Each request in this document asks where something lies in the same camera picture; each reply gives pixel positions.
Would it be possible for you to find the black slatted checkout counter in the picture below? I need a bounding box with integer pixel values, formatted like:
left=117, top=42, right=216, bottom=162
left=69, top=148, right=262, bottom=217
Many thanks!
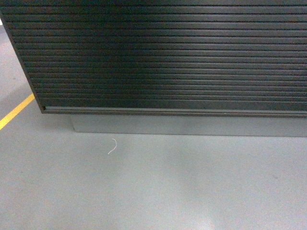
left=0, top=0, right=307, bottom=137

